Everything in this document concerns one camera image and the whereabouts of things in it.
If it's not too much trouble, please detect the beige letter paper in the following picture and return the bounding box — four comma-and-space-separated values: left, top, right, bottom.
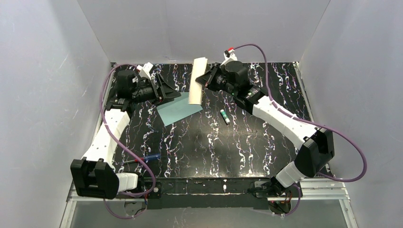
188, 57, 208, 106

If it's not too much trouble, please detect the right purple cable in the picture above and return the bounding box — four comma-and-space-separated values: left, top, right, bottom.
233, 43, 368, 218

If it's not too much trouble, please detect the purple cable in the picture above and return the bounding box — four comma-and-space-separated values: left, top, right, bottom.
99, 64, 157, 220
233, 43, 368, 218

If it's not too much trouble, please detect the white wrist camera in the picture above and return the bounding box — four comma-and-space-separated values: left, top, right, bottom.
136, 62, 154, 80
221, 47, 238, 66

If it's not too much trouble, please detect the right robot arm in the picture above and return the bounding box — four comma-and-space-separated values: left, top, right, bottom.
191, 61, 335, 190

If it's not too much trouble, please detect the green white glue stick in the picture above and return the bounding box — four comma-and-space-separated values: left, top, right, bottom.
220, 109, 230, 125

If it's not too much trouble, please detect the blue red screwdriver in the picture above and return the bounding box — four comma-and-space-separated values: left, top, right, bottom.
121, 154, 161, 164

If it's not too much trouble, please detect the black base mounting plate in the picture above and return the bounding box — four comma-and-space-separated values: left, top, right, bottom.
115, 177, 303, 210

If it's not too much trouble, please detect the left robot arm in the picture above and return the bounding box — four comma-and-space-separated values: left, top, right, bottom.
70, 69, 181, 199

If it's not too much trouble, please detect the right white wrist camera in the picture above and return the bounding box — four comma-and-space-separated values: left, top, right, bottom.
221, 47, 238, 66

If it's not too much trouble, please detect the teal envelope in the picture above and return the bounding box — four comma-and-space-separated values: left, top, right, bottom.
157, 92, 202, 126

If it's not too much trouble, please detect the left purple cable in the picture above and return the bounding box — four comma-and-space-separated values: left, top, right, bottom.
99, 64, 157, 220

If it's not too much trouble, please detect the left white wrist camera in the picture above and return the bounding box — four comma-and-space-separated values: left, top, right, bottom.
136, 62, 154, 80

